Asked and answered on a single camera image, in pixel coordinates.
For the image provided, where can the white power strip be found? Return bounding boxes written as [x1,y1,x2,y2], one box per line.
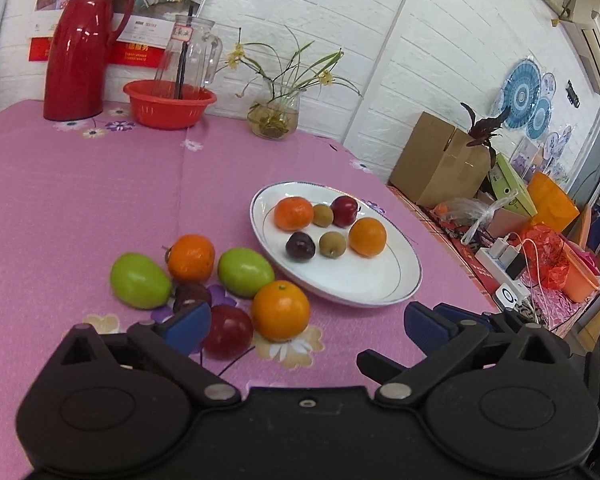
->
[476,237,531,310]

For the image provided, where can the dark purple plant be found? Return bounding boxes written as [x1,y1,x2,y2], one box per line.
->
[460,102,510,166]

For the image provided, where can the red thermos jug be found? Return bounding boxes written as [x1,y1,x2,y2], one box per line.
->
[43,0,134,122]

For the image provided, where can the clear plastic bag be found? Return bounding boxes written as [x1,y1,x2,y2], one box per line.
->
[438,192,517,246]

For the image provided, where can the brown longan fruit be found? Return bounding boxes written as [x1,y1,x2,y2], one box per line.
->
[318,231,347,259]

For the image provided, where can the blue decorative wall plates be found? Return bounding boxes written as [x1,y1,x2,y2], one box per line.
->
[491,58,557,140]

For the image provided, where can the red plastic basket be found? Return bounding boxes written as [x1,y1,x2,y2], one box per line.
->
[123,79,218,130]

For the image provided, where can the large orange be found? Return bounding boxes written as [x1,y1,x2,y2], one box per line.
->
[250,281,311,341]

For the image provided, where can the brown cardboard box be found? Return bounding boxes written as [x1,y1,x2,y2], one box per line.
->
[389,112,491,208]

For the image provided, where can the mandarin with stem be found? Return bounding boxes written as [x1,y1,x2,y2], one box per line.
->
[164,234,215,283]

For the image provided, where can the large red plum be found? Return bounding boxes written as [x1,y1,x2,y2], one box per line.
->
[202,304,253,360]

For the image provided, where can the green fruit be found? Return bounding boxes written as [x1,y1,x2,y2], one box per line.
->
[109,252,172,310]
[218,247,275,298]

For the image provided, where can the glass vase with plant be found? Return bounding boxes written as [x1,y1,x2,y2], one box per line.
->
[218,32,362,141]

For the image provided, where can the dark plum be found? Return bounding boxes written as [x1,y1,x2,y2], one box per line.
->
[285,231,316,261]
[173,282,212,313]

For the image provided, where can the dark plum back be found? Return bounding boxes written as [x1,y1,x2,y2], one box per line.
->
[173,282,212,313]

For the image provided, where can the white oval plate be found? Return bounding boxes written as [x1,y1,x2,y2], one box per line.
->
[250,181,422,309]

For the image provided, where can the small yellow-brown longan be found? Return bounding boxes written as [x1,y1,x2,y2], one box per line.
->
[312,204,334,228]

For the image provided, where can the dark plum front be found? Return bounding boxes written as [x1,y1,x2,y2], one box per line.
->
[285,231,316,261]

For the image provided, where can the clear glass pitcher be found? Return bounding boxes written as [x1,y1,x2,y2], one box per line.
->
[151,14,223,100]

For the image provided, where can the orange bag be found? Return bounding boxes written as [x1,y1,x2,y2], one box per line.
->
[528,172,580,232]

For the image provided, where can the red plastic bag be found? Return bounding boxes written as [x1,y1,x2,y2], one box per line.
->
[522,223,570,290]

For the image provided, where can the green paper box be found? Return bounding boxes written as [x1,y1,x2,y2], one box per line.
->
[489,154,538,218]

